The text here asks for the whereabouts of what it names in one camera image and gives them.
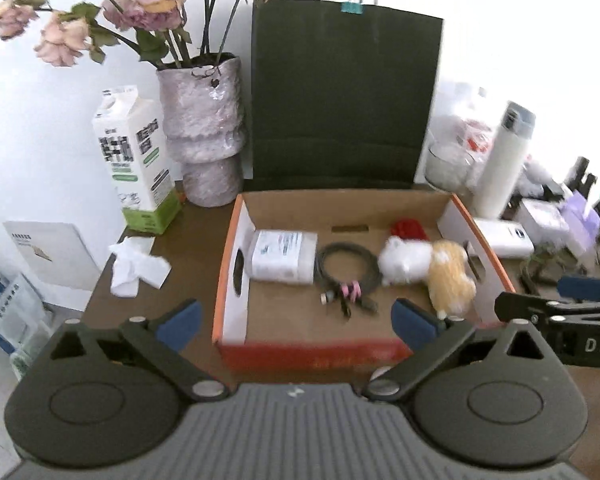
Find textured grey vase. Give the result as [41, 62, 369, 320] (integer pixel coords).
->
[156, 52, 246, 208]

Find clear glass jar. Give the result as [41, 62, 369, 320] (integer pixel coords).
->
[424, 141, 476, 193]

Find clear plastic bottles red labels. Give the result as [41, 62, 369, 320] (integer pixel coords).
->
[430, 80, 501, 161]

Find coiled grey cable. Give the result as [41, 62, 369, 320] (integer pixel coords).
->
[314, 242, 383, 318]

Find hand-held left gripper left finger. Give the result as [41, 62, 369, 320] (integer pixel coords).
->
[50, 299, 231, 403]

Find white plush toy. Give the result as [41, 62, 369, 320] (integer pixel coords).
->
[377, 235, 436, 286]

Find white flat board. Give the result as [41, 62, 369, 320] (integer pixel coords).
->
[2, 220, 101, 292]

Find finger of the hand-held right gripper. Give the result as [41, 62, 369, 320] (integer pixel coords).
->
[556, 275, 600, 306]
[494, 291, 600, 323]

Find yellow plush toy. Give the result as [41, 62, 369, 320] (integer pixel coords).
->
[426, 240, 477, 320]

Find white tissue pack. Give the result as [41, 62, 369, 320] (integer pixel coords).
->
[244, 230, 318, 285]

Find blue white packets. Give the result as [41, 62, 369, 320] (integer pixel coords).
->
[0, 260, 56, 381]

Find pale purple packet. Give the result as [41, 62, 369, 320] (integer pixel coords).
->
[565, 192, 600, 256]

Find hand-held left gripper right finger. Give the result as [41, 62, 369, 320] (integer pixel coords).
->
[362, 297, 551, 403]

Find black tangled cable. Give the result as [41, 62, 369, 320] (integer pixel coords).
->
[520, 250, 571, 295]

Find brown wooden desktop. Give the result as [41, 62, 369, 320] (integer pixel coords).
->
[82, 180, 600, 411]

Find crumpled white tissue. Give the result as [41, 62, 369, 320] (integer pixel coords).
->
[107, 236, 172, 297]

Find white green milk carton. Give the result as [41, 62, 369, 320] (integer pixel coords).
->
[91, 85, 183, 235]

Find small white box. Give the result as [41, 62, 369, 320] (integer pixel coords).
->
[517, 199, 571, 246]

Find small red item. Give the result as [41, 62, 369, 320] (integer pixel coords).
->
[391, 217, 427, 241]

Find dark green paper bag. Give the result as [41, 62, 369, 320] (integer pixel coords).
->
[250, 0, 443, 192]

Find orange cardboard box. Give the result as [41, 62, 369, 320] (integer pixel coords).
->
[211, 189, 518, 373]

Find white power bank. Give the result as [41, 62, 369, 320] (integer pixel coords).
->
[472, 218, 536, 259]

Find white thermos bottle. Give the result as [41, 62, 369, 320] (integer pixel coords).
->
[472, 101, 537, 219]

